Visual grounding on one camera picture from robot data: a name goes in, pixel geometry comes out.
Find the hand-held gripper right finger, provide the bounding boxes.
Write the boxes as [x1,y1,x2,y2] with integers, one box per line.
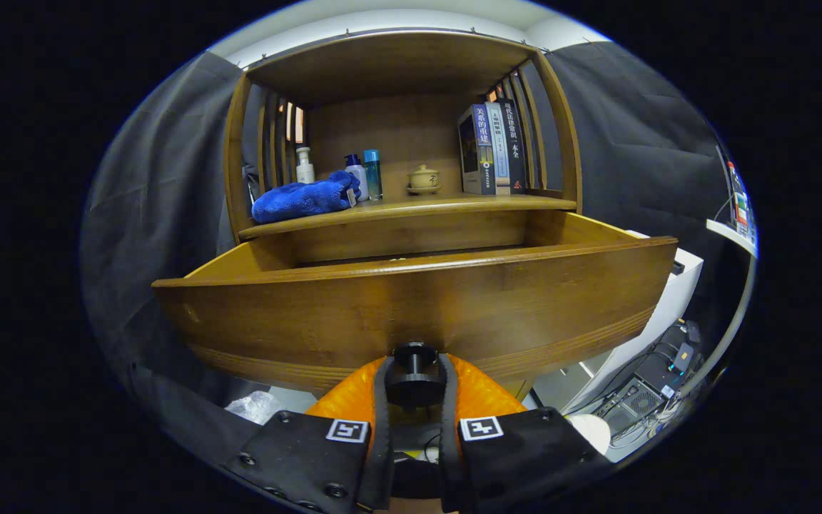
[437,353,615,514]

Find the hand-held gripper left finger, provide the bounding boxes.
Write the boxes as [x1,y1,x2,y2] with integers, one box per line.
[222,355,397,514]

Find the wooden drawer with black knob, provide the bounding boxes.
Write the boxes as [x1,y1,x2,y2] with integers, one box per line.
[152,209,679,409]

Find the wooden countertop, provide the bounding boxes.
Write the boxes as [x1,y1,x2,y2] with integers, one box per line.
[238,191,577,240]

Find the clear plastic bag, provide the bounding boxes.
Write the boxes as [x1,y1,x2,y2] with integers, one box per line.
[224,390,287,425]

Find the white round object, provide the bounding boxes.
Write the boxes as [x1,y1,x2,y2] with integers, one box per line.
[568,414,612,455]

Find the black computer case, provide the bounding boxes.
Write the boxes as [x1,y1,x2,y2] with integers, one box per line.
[593,321,704,436]

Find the blue towel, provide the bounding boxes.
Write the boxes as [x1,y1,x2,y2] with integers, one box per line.
[251,170,362,224]

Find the white box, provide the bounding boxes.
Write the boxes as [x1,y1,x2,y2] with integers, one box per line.
[561,230,704,415]

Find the white lotion bottle blue cap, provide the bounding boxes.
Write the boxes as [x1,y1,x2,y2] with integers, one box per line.
[344,154,370,202]

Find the beige lidded teacup with saucer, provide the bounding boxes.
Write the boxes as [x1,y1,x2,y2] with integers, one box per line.
[407,165,442,195]

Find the teal clear bottle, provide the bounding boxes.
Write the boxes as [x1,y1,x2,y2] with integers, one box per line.
[362,149,383,201]

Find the book with blue spine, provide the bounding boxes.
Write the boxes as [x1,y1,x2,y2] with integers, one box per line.
[457,104,496,196]

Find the book with pale spine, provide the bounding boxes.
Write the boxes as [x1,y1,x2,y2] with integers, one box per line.
[486,101,512,195]

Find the white desk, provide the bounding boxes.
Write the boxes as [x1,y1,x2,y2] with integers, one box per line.
[706,218,758,258]

